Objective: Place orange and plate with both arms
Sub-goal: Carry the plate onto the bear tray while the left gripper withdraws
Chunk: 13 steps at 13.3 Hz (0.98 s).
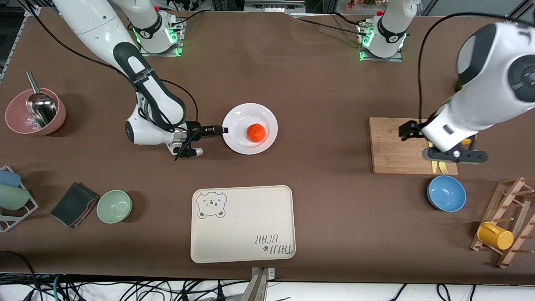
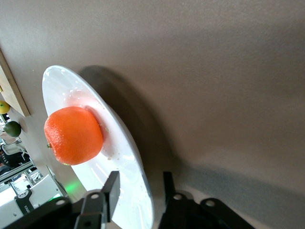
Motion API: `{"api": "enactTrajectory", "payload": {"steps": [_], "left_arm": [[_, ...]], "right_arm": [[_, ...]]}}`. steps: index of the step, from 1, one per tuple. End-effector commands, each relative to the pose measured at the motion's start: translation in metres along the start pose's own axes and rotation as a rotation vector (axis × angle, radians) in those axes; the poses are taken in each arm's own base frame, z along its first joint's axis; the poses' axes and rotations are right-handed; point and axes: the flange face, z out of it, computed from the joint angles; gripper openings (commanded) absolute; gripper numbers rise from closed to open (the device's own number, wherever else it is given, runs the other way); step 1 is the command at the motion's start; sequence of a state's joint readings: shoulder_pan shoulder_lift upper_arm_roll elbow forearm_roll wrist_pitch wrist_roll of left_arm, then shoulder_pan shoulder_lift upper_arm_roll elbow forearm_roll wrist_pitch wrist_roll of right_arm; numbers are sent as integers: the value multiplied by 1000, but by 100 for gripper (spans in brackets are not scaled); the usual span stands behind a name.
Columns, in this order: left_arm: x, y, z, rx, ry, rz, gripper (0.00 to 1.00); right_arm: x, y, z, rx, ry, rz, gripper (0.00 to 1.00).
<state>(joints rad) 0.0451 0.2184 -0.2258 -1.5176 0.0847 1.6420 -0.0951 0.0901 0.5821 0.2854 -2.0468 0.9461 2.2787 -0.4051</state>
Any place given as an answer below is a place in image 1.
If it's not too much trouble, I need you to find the black table cable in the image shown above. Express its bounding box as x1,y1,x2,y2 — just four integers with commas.
290,16,369,37
169,8,209,30
330,12,365,26

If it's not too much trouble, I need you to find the colourful toy pile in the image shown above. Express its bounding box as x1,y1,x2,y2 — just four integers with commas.
345,0,389,11

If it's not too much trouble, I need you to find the white wire rack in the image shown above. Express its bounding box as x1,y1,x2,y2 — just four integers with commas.
0,166,39,233

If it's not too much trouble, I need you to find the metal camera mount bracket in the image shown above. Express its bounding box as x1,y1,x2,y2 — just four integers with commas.
240,267,275,301

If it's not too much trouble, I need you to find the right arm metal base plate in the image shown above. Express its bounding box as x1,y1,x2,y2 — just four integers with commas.
139,19,184,57

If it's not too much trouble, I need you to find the black floor cable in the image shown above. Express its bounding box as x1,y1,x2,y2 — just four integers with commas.
0,250,42,301

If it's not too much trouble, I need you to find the blue bowl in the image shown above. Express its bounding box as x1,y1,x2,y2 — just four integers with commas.
427,175,467,212

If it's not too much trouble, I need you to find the brown table cover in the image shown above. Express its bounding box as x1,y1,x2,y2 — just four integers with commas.
0,8,535,286

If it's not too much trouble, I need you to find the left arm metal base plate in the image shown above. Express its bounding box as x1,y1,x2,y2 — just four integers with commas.
359,23,404,62

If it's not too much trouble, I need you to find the beige bear print tray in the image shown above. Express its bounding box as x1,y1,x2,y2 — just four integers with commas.
191,185,296,264

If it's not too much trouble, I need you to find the metal scoop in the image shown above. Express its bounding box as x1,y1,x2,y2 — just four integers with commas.
26,71,58,128

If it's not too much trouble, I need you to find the orange fruit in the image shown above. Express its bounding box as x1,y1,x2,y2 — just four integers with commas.
247,123,266,143

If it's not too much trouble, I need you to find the wooden mug rack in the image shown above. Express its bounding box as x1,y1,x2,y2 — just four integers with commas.
470,177,535,269

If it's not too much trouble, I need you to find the wooden cutting board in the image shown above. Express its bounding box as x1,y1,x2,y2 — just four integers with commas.
369,117,459,175

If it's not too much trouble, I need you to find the white round plate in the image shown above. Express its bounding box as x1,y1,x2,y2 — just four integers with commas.
222,103,278,156

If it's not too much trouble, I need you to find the pale green bowl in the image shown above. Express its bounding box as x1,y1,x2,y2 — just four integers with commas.
97,190,133,224

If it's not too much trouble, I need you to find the light blue cup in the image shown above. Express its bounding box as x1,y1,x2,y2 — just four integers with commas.
0,170,21,187

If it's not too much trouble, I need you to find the dark grey folded cloth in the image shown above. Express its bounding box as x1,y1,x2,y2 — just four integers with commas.
50,182,99,229

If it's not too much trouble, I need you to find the yellow mug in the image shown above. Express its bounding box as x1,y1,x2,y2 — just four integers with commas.
477,222,514,250

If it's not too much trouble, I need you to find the pink bowl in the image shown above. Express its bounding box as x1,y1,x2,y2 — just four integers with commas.
5,88,66,136

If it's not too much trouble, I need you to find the pale green cup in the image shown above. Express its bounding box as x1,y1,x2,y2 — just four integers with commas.
0,184,31,211

